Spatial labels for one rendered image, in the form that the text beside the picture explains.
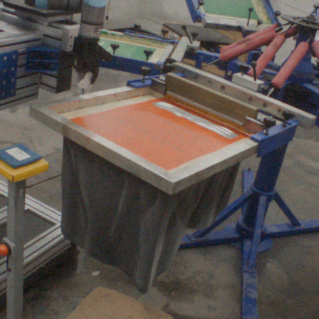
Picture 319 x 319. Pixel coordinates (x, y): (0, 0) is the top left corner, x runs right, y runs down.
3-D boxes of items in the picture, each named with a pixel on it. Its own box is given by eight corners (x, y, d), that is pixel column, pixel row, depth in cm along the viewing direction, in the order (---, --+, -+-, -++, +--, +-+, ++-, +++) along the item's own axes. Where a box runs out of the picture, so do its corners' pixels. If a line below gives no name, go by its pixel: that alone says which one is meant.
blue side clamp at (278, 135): (258, 158, 164) (263, 139, 161) (246, 152, 166) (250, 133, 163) (293, 140, 186) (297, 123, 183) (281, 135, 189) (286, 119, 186)
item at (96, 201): (144, 297, 158) (168, 185, 139) (53, 233, 180) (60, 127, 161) (150, 293, 160) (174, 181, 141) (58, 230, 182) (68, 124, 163)
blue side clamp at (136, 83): (133, 101, 191) (137, 84, 188) (124, 97, 194) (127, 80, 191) (179, 91, 214) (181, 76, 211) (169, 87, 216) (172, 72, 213)
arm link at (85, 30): (91, 21, 163) (108, 25, 159) (89, 33, 165) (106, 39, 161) (75, 21, 157) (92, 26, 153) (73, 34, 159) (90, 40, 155)
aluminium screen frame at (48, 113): (170, 195, 127) (174, 182, 126) (28, 116, 156) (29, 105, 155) (291, 136, 187) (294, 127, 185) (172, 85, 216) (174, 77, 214)
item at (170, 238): (149, 293, 159) (173, 183, 140) (141, 288, 161) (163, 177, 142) (223, 241, 193) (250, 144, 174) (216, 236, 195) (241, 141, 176)
